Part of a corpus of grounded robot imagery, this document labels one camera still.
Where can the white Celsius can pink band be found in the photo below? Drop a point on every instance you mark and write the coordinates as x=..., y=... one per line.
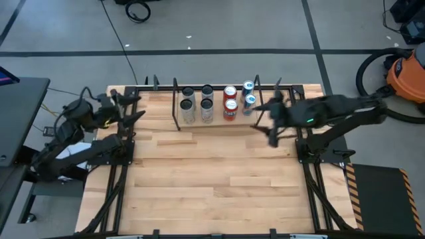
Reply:
x=206, y=111

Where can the dark monitor screen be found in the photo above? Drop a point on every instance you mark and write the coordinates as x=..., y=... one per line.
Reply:
x=6, y=78

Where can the black mat yellow striped edges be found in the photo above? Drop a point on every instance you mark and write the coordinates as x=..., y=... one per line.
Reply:
x=382, y=199

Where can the blue silver Red Bull can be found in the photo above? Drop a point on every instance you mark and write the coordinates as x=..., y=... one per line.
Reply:
x=249, y=104
x=248, y=88

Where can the black desk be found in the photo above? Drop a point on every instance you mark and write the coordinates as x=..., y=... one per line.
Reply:
x=20, y=116

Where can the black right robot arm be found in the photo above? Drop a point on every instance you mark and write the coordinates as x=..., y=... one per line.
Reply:
x=338, y=113

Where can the black power adapter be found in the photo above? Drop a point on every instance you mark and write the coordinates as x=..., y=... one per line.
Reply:
x=48, y=131

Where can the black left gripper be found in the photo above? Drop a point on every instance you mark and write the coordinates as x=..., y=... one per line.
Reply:
x=109, y=111

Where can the white pineapple Celsius can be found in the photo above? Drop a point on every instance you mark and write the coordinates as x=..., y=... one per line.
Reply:
x=188, y=93

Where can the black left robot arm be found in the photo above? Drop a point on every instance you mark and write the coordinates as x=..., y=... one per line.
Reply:
x=73, y=132

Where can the orange shop vacuum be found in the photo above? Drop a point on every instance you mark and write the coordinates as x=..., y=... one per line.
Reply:
x=395, y=50
x=406, y=76

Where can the white power box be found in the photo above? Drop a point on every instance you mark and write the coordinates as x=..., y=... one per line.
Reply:
x=74, y=149

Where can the black equipment box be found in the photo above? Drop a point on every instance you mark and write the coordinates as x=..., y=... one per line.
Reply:
x=408, y=10
x=413, y=31

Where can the red Fanta strawberry can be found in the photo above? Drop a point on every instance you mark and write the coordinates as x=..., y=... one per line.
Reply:
x=230, y=91
x=230, y=111

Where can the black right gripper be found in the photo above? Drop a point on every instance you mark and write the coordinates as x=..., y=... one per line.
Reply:
x=282, y=116

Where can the wooden shelf black metal frame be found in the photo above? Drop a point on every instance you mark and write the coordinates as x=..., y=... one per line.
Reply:
x=219, y=123

